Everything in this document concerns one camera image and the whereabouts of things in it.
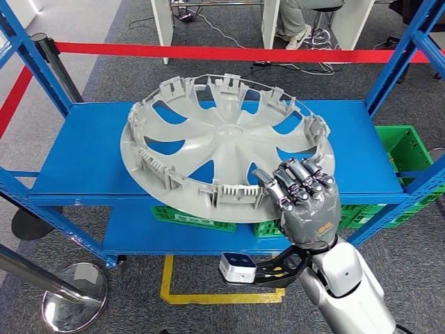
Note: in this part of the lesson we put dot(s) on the blue metal shelf rack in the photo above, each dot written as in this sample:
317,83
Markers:
87,152

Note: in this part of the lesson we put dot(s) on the chrome base stool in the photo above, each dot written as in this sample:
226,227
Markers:
317,20

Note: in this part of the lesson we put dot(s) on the grey plastic wheel hubcap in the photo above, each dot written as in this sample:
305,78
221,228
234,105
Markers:
225,138

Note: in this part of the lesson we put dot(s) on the person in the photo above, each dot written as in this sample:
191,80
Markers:
292,18

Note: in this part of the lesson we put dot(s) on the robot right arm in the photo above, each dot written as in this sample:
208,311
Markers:
348,295

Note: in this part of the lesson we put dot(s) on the black office chair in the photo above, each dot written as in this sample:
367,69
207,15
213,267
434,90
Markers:
400,11

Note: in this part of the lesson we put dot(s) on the black pole stand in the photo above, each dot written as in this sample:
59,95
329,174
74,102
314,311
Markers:
35,226

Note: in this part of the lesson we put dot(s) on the green plastic crate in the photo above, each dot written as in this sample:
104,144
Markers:
163,215
264,229
405,147
356,216

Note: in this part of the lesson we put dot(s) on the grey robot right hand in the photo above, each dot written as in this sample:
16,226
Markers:
313,216

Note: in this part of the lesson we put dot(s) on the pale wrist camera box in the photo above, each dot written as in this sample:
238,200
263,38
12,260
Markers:
237,267

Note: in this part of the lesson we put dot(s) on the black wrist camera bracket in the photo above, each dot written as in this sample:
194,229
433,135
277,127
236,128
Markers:
277,272

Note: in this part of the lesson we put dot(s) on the chrome stanchion post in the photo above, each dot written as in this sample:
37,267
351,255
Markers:
76,299
59,69

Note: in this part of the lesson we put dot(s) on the white desk panel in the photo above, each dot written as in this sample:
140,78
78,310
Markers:
351,23
161,27
270,23

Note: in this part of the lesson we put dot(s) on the black power strip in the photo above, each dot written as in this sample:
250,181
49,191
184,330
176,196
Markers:
184,16

